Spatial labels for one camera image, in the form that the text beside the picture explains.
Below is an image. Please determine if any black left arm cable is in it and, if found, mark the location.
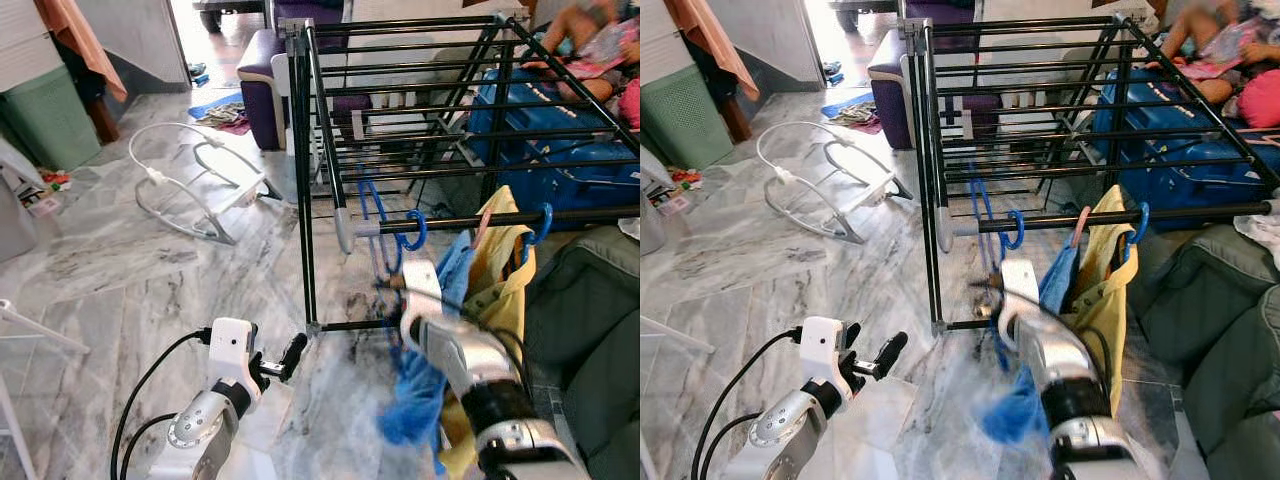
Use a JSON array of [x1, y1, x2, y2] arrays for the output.
[[690, 328, 806, 480], [120, 412, 181, 480], [698, 412, 761, 480], [110, 328, 213, 480]]

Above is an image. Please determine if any seated person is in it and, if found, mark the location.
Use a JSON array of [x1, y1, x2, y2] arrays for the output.
[[520, 0, 641, 101], [1150, 0, 1280, 106]]

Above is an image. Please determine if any dark green sofa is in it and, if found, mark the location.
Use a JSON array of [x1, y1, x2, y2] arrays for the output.
[[1135, 225, 1280, 480], [520, 225, 641, 480]]

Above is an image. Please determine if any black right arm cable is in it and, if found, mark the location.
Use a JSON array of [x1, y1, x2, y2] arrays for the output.
[[985, 282, 1119, 389], [380, 282, 531, 389]]

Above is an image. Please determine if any blue plastic hanger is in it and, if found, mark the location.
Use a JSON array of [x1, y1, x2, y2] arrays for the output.
[[355, 178, 429, 301], [965, 178, 1026, 301], [518, 203, 554, 263], [1118, 200, 1151, 263]]

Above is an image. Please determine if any purple armchair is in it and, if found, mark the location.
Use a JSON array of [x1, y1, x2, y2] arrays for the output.
[[868, 0, 976, 151], [238, 0, 346, 153]]

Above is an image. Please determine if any yellow garment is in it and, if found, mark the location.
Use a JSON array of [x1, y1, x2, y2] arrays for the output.
[[1055, 185, 1141, 421], [438, 185, 539, 480]]

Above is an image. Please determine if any white baby bouncer frame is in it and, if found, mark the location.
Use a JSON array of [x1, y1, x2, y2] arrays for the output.
[[128, 122, 286, 246], [755, 120, 913, 246]]

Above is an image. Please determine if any green laundry basket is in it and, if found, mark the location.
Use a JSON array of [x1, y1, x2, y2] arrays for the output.
[[640, 62, 736, 173], [0, 65, 103, 173]]

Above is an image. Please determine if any small colourful packet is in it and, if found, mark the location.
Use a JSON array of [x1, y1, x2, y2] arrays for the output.
[[22, 168, 73, 219], [650, 168, 703, 216]]

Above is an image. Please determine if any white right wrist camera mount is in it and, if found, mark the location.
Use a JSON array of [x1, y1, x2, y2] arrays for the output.
[[400, 260, 446, 346], [1000, 258, 1043, 341]]

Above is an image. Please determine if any blue garment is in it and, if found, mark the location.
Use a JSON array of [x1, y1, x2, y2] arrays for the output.
[[980, 240, 1081, 446], [378, 232, 479, 476]]

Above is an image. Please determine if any blue floor mat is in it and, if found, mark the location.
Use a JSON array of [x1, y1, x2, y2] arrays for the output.
[[188, 90, 253, 137], [820, 90, 881, 133]]

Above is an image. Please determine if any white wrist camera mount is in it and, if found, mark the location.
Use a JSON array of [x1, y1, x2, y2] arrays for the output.
[[1000, 258, 1043, 341], [400, 260, 446, 346], [207, 317, 258, 389], [800, 316, 851, 389]]

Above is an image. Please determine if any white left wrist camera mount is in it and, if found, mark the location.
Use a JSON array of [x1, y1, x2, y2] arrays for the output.
[[800, 316, 851, 389], [207, 317, 258, 389]]

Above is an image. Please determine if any black metal drying rack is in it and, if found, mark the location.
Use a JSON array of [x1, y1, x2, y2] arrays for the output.
[[900, 12, 1280, 336], [280, 12, 641, 336]]

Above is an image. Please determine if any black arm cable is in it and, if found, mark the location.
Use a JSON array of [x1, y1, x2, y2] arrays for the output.
[[690, 328, 806, 480], [698, 412, 761, 480], [120, 412, 181, 480], [380, 282, 531, 389], [985, 282, 1119, 389], [110, 328, 213, 480]]

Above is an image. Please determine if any orange brown wooden table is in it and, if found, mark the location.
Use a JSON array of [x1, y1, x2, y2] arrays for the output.
[[665, 0, 761, 104], [35, 0, 129, 104]]

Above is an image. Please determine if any large blue storage case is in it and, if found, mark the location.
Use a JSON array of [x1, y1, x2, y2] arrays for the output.
[[1090, 68, 1280, 216], [465, 68, 641, 216]]

